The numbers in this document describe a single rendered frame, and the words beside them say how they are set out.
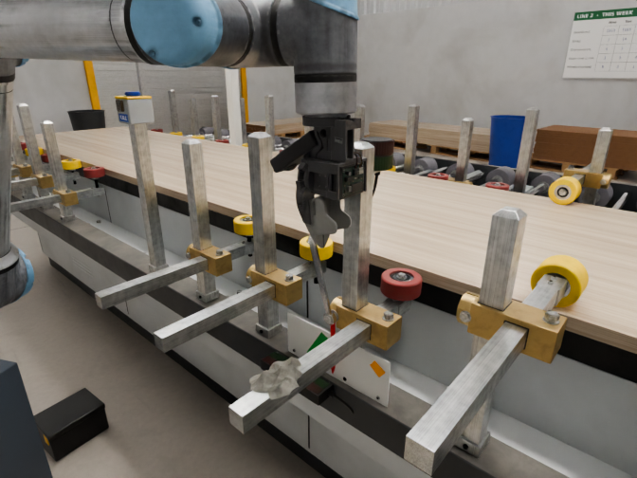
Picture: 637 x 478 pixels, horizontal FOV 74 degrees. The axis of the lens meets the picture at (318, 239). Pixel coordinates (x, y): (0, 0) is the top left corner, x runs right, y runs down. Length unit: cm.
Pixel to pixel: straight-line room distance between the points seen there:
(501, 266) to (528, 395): 41
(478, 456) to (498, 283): 31
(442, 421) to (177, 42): 48
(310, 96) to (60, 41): 32
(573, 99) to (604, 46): 78
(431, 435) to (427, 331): 57
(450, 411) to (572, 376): 48
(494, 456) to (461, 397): 33
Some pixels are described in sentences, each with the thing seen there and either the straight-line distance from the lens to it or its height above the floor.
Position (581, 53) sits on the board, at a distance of 802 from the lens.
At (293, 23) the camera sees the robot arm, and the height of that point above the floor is 134.
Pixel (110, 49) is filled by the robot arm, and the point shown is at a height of 131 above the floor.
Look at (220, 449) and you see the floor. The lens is 177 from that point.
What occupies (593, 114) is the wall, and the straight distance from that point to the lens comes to 797.
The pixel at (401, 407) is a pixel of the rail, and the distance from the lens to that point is 87.
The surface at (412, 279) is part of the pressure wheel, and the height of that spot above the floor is 90.
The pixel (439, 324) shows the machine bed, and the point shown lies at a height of 77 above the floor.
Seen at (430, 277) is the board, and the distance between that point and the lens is 91.
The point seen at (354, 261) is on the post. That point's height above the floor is 97.
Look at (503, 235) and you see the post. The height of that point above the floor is 108.
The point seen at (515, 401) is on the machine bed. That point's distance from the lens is 101.
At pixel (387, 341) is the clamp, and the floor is 84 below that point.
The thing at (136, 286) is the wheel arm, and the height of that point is 84.
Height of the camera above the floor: 128
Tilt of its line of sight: 21 degrees down
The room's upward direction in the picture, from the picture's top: straight up
